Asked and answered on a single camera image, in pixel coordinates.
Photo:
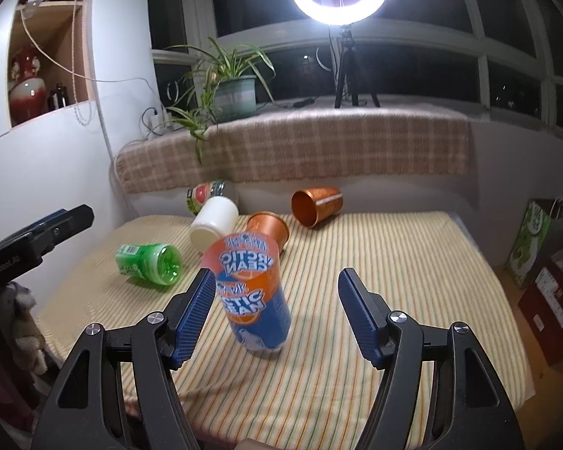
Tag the dark bottle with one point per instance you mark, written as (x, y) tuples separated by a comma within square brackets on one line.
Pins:
[(58, 98)]

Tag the orange and blue printed cup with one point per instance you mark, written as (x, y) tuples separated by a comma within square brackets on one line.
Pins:
[(255, 300)]

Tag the white window frame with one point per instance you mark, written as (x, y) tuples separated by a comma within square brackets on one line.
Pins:
[(483, 33)]

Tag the red label green can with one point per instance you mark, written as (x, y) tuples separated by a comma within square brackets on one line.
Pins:
[(199, 197)]

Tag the black tripod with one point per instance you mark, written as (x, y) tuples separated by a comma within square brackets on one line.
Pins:
[(347, 70)]

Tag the red ceramic vase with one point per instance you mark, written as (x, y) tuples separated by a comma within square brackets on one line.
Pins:
[(26, 93)]

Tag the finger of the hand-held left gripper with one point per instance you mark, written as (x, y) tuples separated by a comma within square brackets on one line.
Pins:
[(61, 225)]

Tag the black power strip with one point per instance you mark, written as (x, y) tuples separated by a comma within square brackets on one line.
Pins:
[(302, 102)]

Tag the plaid blanket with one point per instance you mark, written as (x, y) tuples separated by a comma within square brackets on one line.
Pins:
[(338, 145)]

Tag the green paper bag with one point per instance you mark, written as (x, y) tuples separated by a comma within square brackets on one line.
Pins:
[(530, 243)]

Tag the grey fuzzy cloth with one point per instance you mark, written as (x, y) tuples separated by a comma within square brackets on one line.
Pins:
[(26, 323)]

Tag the copper metal cup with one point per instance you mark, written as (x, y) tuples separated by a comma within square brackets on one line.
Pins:
[(270, 227), (316, 206)]

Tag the white cup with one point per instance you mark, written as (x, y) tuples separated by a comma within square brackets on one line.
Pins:
[(213, 222)]

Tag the green plastic bottle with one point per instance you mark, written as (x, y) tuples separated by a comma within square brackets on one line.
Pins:
[(145, 262)]

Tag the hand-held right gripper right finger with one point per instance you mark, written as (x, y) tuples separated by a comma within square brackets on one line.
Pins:
[(356, 323)]

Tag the red cardboard box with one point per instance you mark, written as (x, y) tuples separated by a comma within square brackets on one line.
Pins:
[(553, 309)]

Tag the potted spider plant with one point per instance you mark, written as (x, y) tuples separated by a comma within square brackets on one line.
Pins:
[(234, 96)]

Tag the striped yellow mat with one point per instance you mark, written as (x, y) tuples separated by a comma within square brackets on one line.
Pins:
[(403, 267)]

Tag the white wall plug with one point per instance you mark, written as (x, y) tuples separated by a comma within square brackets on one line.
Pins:
[(162, 119)]

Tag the wooden wall shelf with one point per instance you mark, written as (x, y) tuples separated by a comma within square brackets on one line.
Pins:
[(70, 33)]

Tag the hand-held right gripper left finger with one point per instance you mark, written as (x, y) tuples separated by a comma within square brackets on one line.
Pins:
[(194, 318)]

